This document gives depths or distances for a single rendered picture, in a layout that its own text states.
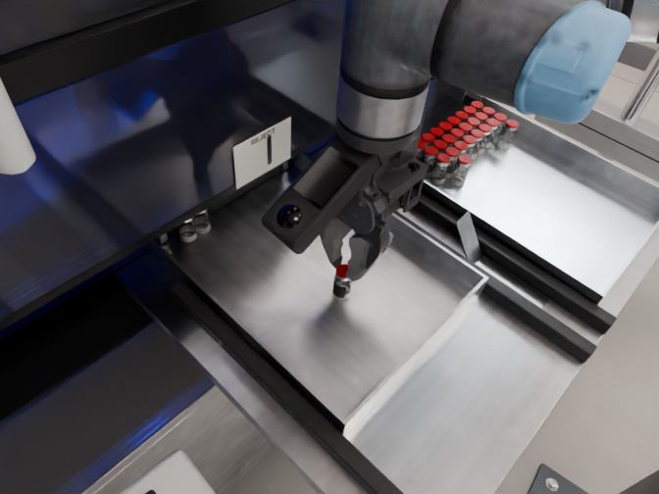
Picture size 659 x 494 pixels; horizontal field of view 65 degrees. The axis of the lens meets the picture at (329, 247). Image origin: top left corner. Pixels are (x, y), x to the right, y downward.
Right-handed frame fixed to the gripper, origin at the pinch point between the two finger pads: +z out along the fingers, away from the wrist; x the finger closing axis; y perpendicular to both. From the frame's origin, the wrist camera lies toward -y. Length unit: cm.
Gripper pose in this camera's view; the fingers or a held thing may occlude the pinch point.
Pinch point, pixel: (341, 270)
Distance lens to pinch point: 59.9
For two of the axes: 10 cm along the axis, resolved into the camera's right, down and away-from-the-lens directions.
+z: -0.7, 6.5, 7.5
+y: 6.9, -5.2, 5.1
